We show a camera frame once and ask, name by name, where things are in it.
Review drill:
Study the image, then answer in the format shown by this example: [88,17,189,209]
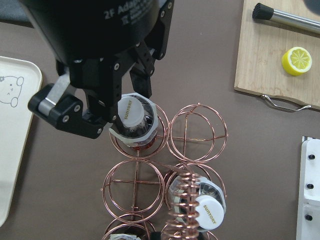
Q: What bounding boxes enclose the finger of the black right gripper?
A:
[28,74,124,139]

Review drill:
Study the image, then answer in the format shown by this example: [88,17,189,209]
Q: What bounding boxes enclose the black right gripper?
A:
[21,0,174,98]

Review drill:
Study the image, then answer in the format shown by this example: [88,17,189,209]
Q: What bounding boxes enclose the copper wire bottle basket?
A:
[101,103,229,240]

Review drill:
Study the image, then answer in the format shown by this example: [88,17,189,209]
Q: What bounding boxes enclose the tea bottle near corner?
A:
[109,92,159,148]

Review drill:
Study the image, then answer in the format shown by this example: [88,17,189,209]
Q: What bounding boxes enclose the tea bottle corner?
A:
[109,92,159,148]
[109,233,141,240]

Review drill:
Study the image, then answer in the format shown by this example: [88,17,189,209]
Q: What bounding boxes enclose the tea bottle far corner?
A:
[109,233,141,240]

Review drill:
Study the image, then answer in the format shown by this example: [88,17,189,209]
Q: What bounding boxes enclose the tea bottle middle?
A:
[167,175,226,232]

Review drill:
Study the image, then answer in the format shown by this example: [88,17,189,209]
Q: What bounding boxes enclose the cream rabbit tray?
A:
[0,56,43,224]

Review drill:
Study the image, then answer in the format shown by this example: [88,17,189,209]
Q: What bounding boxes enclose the wooden cutting board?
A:
[234,0,320,109]

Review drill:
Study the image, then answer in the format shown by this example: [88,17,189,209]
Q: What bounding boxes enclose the steel muddler black tip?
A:
[252,2,320,34]

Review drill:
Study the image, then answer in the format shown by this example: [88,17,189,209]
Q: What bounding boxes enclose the half lemon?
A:
[281,46,313,76]

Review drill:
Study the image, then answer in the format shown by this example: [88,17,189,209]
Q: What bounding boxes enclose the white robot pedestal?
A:
[296,136,320,240]

